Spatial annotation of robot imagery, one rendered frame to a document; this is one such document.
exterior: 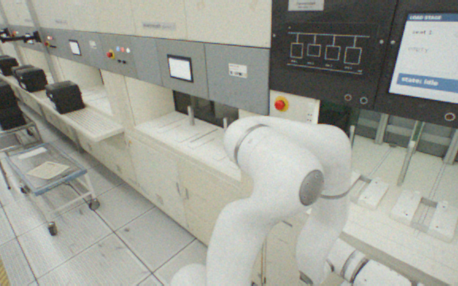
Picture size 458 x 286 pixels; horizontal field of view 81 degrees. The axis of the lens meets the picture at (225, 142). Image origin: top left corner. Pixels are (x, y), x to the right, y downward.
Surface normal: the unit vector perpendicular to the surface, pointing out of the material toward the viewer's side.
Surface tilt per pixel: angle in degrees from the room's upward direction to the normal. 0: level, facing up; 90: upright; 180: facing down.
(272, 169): 57
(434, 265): 0
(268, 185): 65
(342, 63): 90
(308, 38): 90
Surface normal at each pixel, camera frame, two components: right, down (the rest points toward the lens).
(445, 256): -0.05, -0.88
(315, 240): -0.65, -0.26
